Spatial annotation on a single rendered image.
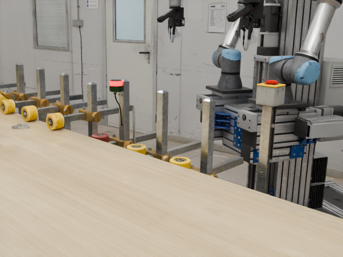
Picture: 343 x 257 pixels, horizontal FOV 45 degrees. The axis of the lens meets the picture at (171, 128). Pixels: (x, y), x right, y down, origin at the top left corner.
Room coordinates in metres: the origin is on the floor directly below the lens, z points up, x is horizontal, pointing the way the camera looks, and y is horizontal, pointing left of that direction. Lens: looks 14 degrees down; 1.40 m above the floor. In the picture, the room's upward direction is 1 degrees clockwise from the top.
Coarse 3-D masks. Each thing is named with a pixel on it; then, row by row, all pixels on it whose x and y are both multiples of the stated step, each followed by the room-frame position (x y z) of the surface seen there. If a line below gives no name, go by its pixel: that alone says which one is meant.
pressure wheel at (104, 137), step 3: (93, 135) 1.84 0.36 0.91; (96, 135) 1.85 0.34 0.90; (99, 135) 1.85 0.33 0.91; (102, 135) 1.85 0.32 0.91; (105, 135) 1.85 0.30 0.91; (108, 135) 1.85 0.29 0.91; (96, 138) 1.81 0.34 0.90; (99, 138) 1.81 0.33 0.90; (102, 138) 1.82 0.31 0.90; (105, 138) 1.82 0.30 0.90; (108, 138) 1.85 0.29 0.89; (105, 141) 1.82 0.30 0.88; (108, 141) 1.84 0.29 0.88
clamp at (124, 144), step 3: (111, 138) 1.93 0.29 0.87; (114, 138) 1.93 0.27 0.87; (117, 138) 1.93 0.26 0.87; (117, 141) 1.90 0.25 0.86; (120, 141) 1.89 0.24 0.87; (123, 141) 1.88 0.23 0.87; (126, 141) 1.88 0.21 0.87; (129, 141) 1.88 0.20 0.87; (117, 144) 1.90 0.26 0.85; (120, 144) 1.89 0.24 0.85; (123, 144) 1.87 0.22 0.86; (126, 144) 1.87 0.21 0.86; (129, 144) 1.87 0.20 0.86; (123, 147) 1.87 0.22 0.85; (126, 147) 1.86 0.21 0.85
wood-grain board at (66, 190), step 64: (0, 128) 1.96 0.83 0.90; (0, 192) 1.18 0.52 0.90; (64, 192) 1.19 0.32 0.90; (128, 192) 1.20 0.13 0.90; (192, 192) 1.21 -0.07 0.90; (256, 192) 1.22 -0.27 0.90; (0, 256) 0.82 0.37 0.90; (64, 256) 0.82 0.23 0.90; (128, 256) 0.83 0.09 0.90; (192, 256) 0.84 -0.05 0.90; (256, 256) 0.84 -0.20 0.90; (320, 256) 0.85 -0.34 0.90
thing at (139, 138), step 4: (152, 132) 2.10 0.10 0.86; (132, 136) 2.01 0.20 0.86; (136, 136) 2.01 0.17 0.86; (140, 136) 2.02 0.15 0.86; (144, 136) 2.04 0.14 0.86; (148, 136) 2.05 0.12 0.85; (152, 136) 2.08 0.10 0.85; (132, 140) 1.98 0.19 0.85; (136, 140) 2.00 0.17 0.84; (140, 140) 2.02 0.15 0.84; (144, 140) 2.04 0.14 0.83; (116, 144) 1.90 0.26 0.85
